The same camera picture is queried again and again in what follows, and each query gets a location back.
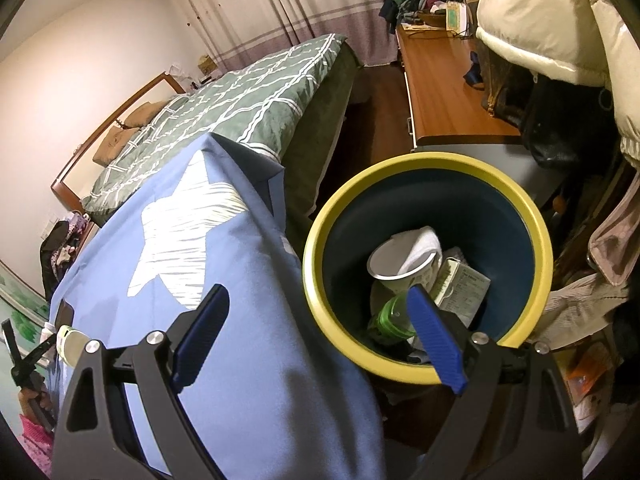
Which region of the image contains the wooden desk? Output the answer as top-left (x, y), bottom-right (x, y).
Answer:
top-left (395, 25), bottom-right (566, 211)

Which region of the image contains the yellow-rimmed dark bin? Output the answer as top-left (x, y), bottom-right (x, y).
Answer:
top-left (302, 152), bottom-right (554, 386)

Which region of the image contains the paper carton with barcode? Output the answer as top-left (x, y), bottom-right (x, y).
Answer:
top-left (430, 257), bottom-right (492, 329)

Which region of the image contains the patterned clothes heap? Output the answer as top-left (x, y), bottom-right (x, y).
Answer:
top-left (54, 211), bottom-right (97, 262)

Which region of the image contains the white puffer jacket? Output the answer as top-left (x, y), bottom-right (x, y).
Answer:
top-left (475, 0), bottom-right (640, 142)

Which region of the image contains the white plastic cup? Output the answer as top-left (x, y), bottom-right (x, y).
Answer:
top-left (367, 235), bottom-right (443, 287)

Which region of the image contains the green striped duvet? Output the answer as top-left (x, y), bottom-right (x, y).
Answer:
top-left (82, 33), bottom-right (349, 214)

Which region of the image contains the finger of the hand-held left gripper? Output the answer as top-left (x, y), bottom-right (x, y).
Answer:
top-left (21, 335), bottom-right (58, 377)
top-left (1, 319), bottom-right (25, 377)

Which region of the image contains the brown patterned bag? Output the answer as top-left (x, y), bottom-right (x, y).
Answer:
top-left (480, 50), bottom-right (537, 127)

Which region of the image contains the white tissue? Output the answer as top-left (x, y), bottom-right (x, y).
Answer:
top-left (400, 226), bottom-right (444, 274)

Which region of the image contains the pale pink corduroy garment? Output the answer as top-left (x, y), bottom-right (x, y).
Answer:
top-left (542, 274), bottom-right (632, 347)

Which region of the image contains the dark jacket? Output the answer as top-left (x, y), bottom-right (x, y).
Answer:
top-left (40, 220), bottom-right (76, 302)

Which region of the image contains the brown pillow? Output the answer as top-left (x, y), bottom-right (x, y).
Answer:
top-left (122, 101), bottom-right (172, 130)
top-left (92, 127), bottom-right (142, 167)

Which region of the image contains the green plastic bottle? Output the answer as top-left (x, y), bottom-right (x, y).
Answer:
top-left (367, 294), bottom-right (419, 346)

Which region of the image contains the person's left hand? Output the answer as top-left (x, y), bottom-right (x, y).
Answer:
top-left (17, 387), bottom-right (55, 431)

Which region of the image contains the blue star tablecloth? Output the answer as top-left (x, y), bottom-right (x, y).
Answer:
top-left (47, 132), bottom-right (388, 480)

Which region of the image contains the blue strap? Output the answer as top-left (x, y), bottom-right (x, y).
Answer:
top-left (462, 52), bottom-right (484, 92)

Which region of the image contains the pink curtain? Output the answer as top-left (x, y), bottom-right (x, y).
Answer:
top-left (152, 0), bottom-right (417, 74)

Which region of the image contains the black bag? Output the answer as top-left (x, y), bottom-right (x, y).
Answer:
top-left (520, 74), bottom-right (617, 172)

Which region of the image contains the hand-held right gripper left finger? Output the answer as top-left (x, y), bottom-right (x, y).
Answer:
top-left (50, 284), bottom-right (231, 480)

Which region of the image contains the wooden bed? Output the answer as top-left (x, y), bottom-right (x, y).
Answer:
top-left (50, 33), bottom-right (367, 242)

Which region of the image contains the beige garment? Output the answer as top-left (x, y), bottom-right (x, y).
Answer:
top-left (589, 192), bottom-right (640, 287)

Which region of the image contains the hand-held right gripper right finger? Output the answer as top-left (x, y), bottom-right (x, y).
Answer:
top-left (407, 284), bottom-right (583, 480)

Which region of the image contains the green white box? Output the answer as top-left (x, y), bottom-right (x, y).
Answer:
top-left (445, 2), bottom-right (472, 32)

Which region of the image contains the orange packet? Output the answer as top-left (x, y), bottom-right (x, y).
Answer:
top-left (567, 345), bottom-right (617, 422)

